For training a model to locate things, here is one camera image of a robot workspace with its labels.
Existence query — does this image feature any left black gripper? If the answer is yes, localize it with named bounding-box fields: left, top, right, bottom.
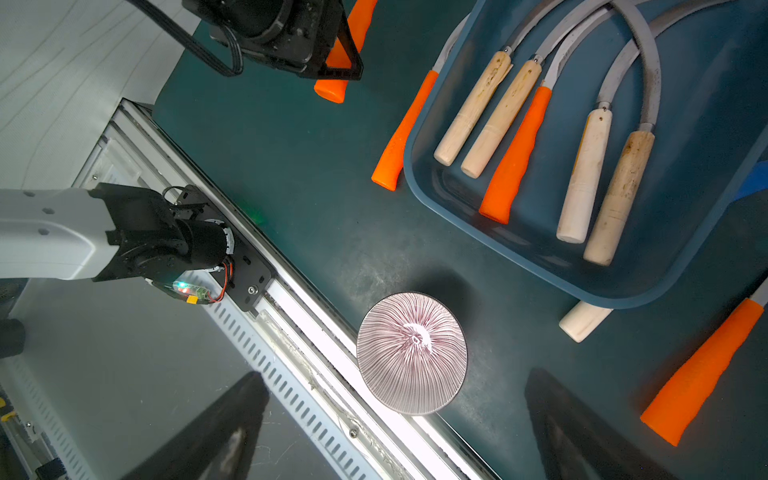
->
left=182, top=0, right=364, bottom=80

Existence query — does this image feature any orange sickle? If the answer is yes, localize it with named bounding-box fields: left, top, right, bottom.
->
left=314, top=0, right=378, bottom=104
left=478, top=5, right=613, bottom=226
left=371, top=15, right=469, bottom=191
left=640, top=282, right=767, bottom=446

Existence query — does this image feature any purple striped bowl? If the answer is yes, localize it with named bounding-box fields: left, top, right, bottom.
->
left=356, top=292, right=469, bottom=416

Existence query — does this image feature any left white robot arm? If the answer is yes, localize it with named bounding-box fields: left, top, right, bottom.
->
left=1, top=1, right=364, bottom=305

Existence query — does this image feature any slotted cable duct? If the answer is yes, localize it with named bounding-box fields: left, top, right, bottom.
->
left=185, top=300, right=401, bottom=479

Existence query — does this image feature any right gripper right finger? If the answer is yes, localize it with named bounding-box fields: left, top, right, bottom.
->
left=525, top=368, right=675, bottom=479

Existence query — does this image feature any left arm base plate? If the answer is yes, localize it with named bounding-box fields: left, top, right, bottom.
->
left=175, top=185, right=277, bottom=312

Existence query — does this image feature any aluminium front rail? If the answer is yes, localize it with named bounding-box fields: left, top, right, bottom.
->
left=103, top=99, right=496, bottom=479

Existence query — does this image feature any wooden sickle group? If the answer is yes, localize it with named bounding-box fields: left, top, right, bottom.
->
left=461, top=0, right=606, bottom=179

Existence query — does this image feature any blue plastic storage box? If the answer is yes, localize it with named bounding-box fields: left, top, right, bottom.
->
left=403, top=0, right=768, bottom=310

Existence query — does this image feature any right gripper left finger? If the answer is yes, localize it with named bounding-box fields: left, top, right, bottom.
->
left=124, top=371, right=269, bottom=479

